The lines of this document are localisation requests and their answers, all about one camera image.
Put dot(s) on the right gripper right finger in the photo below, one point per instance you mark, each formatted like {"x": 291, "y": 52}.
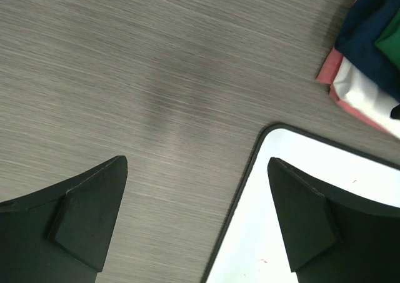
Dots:
{"x": 332, "y": 235}

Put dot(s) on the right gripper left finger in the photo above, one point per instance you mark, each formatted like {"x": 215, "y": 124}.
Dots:
{"x": 62, "y": 233}

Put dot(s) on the black floral t shirt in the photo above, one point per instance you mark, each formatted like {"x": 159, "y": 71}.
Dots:
{"x": 395, "y": 112}

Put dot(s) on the white whiteboard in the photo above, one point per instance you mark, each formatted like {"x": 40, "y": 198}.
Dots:
{"x": 250, "y": 247}

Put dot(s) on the white folded t shirt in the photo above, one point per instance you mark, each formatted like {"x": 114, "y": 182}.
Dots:
{"x": 359, "y": 92}

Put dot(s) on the pink folded t shirt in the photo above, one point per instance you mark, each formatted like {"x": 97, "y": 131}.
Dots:
{"x": 327, "y": 75}

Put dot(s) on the green folded t shirt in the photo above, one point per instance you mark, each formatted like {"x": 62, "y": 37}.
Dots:
{"x": 389, "y": 40}

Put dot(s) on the navy folded t shirt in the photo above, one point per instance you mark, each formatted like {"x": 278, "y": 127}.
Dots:
{"x": 364, "y": 23}

